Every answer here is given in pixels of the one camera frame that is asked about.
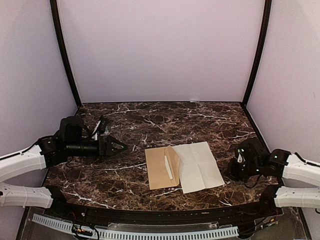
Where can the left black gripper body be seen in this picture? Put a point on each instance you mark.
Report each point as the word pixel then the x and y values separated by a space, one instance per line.
pixel 102 153

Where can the beige ornate letter sheet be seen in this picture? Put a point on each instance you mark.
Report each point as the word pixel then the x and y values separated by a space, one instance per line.
pixel 168 167

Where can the black corner post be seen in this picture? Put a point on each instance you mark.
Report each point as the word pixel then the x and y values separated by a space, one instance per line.
pixel 63 51
pixel 258 53

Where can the white green glue stick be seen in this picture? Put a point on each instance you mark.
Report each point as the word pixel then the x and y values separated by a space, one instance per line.
pixel 106 130

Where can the white slotted cable duct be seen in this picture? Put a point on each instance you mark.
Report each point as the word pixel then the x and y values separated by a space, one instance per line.
pixel 122 231

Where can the left black corner post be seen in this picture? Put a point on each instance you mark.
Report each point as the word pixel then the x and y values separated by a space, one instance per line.
pixel 63 51

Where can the black front table rail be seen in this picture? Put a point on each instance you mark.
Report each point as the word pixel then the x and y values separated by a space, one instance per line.
pixel 239 214

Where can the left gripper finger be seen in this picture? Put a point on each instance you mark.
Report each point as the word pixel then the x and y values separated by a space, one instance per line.
pixel 114 144
pixel 115 151

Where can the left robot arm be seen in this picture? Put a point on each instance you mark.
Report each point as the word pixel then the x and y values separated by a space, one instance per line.
pixel 73 139

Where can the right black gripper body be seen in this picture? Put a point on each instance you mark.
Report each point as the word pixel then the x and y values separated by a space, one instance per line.
pixel 240 172

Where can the right black corner post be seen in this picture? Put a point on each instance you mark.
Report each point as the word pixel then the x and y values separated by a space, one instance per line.
pixel 258 53

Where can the brown paper envelope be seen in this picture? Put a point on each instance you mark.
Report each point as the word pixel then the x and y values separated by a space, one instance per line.
pixel 158 177

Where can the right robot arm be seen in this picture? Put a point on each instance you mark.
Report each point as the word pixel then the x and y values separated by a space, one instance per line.
pixel 252 159

